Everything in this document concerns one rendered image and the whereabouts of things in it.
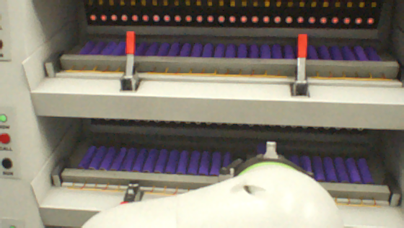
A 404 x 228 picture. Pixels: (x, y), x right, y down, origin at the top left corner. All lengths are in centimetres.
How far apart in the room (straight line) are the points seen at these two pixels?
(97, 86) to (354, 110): 40
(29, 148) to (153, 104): 22
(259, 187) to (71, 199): 48
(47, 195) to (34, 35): 27
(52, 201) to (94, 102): 20
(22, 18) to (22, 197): 30
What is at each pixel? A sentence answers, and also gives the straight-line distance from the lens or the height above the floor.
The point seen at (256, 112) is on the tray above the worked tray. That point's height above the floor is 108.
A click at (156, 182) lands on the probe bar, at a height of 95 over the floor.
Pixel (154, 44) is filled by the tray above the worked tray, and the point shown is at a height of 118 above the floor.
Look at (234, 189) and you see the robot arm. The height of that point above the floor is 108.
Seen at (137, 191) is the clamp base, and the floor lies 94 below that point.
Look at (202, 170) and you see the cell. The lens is 73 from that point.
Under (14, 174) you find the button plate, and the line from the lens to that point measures 75.
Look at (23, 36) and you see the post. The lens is 70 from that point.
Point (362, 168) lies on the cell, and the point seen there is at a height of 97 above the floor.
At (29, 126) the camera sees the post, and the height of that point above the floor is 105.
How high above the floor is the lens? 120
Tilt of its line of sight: 11 degrees down
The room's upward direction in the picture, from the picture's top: 1 degrees clockwise
